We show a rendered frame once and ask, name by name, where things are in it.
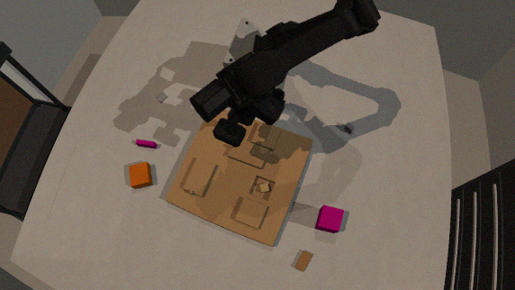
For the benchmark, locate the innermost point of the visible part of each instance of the magenta block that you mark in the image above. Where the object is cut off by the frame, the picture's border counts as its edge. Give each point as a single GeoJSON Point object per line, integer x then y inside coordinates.
{"type": "Point", "coordinates": [329, 219]}

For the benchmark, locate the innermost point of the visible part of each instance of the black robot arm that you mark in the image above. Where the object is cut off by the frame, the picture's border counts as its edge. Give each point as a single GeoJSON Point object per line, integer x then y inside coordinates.
{"type": "Point", "coordinates": [283, 47]}

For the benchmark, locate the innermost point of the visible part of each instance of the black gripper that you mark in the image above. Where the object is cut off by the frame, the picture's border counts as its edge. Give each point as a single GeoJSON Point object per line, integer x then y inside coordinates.
{"type": "Point", "coordinates": [228, 130]}

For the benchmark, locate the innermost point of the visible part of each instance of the orange block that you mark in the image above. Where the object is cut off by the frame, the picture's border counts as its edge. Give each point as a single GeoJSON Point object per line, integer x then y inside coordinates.
{"type": "Point", "coordinates": [140, 175]}

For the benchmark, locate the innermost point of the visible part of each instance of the small brown rectangular tile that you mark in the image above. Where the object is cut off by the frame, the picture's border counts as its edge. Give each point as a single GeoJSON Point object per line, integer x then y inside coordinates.
{"type": "Point", "coordinates": [303, 261]}

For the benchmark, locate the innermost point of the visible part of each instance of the magenta rectangular bar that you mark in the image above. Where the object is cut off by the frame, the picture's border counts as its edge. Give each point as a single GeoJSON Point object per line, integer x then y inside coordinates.
{"type": "Point", "coordinates": [147, 144]}

